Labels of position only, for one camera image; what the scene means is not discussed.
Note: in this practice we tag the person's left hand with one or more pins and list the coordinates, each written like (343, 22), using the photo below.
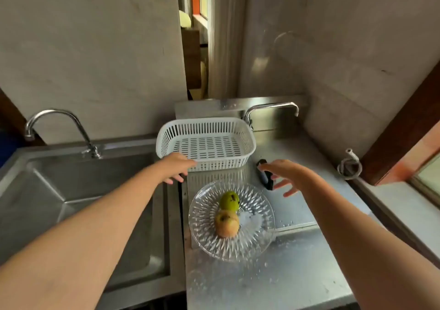
(175, 165)

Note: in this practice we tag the person's right hand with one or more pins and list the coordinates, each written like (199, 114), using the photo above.
(292, 175)

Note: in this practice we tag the green apple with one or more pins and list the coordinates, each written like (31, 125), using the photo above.
(229, 201)

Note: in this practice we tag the clear cut-glass plate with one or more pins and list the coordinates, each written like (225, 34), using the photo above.
(256, 230)

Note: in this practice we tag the yellow-red apple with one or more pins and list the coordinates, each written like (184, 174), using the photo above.
(227, 225)

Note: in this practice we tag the curved chrome gooseneck faucet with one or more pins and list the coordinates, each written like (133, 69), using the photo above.
(56, 113)

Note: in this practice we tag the person's left forearm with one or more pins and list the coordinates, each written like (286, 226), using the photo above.
(75, 244)

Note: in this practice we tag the person's right forearm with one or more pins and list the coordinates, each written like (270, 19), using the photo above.
(364, 248)

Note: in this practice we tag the stainless steel cover panel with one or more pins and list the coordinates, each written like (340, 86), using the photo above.
(309, 148)

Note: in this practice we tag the white slotted plastic basket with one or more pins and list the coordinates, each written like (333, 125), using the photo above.
(206, 148)

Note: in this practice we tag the straight-spout chrome faucet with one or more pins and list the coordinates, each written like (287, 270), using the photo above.
(271, 106)

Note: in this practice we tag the stainless steel sink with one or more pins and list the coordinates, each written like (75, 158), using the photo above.
(51, 189)

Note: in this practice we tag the dark wooden window frame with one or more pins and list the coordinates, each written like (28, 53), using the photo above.
(402, 131)

